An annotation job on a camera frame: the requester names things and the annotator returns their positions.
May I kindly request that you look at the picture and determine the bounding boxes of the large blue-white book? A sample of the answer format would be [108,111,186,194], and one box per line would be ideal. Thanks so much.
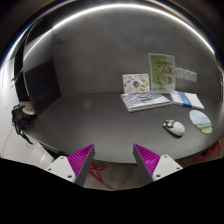
[120,92,171,112]

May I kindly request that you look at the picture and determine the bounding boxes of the white wall outlet plates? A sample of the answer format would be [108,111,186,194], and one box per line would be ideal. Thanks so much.
[176,68,197,82]

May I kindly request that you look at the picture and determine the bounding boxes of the black monitor panel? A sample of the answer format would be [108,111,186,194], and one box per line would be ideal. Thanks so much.
[24,60,61,115]

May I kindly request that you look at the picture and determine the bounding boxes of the round landscape mouse pad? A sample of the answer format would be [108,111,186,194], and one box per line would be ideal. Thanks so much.
[189,110,213,135]

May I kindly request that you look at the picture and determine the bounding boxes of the black backpack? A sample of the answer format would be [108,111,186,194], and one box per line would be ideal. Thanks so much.
[11,105,33,144]

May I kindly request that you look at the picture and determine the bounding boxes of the white computer mouse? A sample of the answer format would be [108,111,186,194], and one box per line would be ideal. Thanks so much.
[163,120,185,137]

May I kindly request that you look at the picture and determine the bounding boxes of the white sticker sheet card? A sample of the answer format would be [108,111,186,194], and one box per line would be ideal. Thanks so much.
[122,74,150,94]

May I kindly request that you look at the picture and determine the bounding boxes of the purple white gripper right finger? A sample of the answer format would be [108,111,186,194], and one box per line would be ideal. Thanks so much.
[133,144,182,182]

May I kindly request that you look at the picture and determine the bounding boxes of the white blue booklet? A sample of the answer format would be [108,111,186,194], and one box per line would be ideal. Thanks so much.
[170,91,204,110]

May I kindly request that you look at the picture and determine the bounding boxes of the beige hat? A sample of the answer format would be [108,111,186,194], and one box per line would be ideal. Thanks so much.
[20,101,36,116]

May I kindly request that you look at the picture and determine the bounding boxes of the red table frame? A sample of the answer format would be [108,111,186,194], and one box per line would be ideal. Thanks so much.
[88,162,113,191]

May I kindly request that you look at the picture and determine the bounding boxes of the green standing poster card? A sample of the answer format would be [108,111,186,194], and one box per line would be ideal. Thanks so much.
[149,53,176,93]

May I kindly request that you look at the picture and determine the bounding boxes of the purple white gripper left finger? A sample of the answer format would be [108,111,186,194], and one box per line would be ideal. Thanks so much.
[46,144,95,186]

